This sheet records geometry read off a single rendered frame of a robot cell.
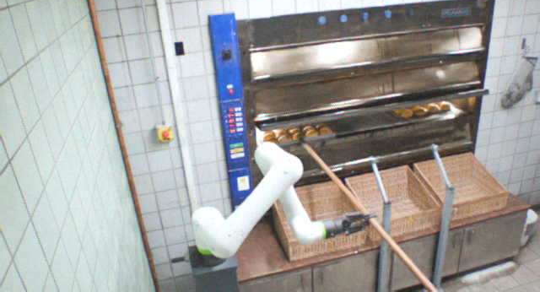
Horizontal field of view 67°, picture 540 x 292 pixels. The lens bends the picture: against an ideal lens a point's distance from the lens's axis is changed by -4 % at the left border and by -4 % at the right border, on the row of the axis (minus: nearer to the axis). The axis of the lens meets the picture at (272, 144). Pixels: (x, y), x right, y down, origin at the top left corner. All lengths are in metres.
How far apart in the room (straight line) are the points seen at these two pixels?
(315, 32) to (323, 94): 0.44
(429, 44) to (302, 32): 0.98
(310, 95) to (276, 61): 0.35
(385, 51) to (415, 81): 0.37
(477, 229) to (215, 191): 1.98
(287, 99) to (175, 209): 1.10
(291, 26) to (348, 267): 1.66
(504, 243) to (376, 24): 2.02
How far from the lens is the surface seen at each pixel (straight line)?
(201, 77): 2.73
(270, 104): 2.86
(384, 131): 3.30
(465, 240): 3.51
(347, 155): 3.24
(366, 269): 3.15
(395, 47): 3.14
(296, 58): 2.84
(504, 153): 4.15
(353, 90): 3.06
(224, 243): 1.74
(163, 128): 2.73
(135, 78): 2.71
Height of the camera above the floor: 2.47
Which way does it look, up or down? 25 degrees down
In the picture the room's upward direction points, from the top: 4 degrees counter-clockwise
